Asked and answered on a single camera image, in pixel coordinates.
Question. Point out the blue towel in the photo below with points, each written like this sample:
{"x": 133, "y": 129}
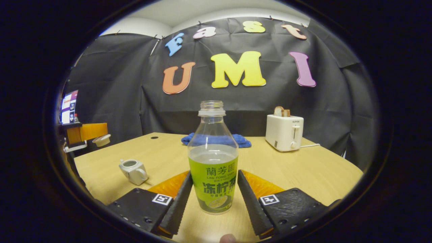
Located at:
{"x": 244, "y": 141}

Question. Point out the brown toasted bread slice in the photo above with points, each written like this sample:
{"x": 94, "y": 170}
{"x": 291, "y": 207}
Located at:
{"x": 287, "y": 113}

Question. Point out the white ceramic teacup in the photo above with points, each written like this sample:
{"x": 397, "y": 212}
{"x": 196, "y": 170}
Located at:
{"x": 135, "y": 173}

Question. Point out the white toaster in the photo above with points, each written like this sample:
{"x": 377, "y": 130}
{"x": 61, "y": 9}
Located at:
{"x": 281, "y": 133}

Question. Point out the green label water bottle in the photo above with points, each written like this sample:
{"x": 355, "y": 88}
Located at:
{"x": 212, "y": 179}

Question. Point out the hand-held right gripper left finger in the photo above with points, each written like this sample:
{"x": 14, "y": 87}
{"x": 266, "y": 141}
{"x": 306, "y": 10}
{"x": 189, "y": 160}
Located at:
{"x": 179, "y": 206}

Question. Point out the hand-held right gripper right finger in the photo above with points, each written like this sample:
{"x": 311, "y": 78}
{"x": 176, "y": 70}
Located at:
{"x": 251, "y": 206}

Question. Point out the white teacup lid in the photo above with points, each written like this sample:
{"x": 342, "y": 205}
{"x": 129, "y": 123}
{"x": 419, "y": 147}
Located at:
{"x": 101, "y": 140}

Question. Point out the white side table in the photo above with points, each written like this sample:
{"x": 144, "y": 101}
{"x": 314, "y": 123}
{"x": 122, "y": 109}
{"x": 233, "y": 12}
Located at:
{"x": 77, "y": 147}

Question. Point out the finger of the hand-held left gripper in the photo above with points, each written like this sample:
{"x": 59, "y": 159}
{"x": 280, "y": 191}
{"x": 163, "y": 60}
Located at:
{"x": 91, "y": 131}

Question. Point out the black backdrop cloth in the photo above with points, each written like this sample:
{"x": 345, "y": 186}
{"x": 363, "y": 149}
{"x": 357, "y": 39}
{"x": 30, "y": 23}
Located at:
{"x": 111, "y": 94}

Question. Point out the computer monitor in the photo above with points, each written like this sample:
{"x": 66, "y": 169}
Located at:
{"x": 68, "y": 108}

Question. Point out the light bread slice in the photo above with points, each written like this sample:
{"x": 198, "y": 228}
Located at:
{"x": 278, "y": 112}

